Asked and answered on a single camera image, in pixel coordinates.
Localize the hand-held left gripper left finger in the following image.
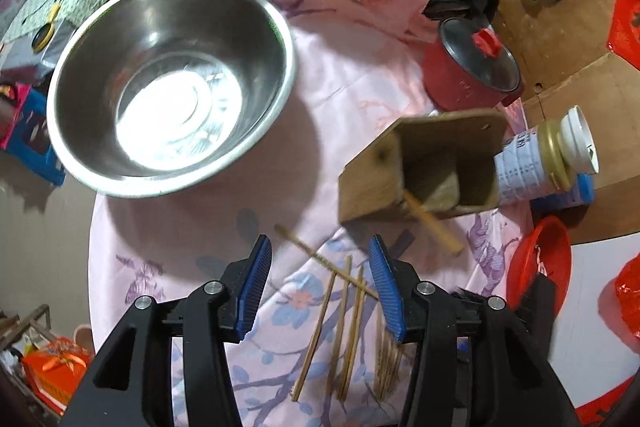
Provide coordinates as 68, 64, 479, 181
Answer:
60, 234, 273, 427

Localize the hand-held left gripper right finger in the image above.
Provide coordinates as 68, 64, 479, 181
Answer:
369, 235, 581, 427

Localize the bundle of bamboo chopsticks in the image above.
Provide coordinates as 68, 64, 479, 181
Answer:
372, 312, 405, 404

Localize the wooden chopstick holder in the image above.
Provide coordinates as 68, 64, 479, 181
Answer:
338, 108, 510, 224

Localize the long printed bamboo chopstick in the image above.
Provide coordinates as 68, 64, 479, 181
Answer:
274, 224, 380, 300

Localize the red plastic basin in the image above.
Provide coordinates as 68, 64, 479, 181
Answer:
506, 215, 572, 323

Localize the pink floral tablecloth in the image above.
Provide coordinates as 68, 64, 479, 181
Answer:
89, 0, 532, 427

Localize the milk powder can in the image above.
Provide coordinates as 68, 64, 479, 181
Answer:
494, 105, 600, 206

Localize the blue tin behind can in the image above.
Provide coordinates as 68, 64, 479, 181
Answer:
530, 173, 596, 215

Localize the orange gift box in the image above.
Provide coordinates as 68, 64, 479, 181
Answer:
21, 338, 93, 417

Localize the stainless steel bowl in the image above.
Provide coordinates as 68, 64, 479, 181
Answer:
46, 0, 300, 198

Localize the red pot with glass lid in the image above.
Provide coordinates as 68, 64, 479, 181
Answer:
423, 16, 526, 112

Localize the orange plastic bag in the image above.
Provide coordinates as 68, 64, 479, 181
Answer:
614, 253, 640, 340

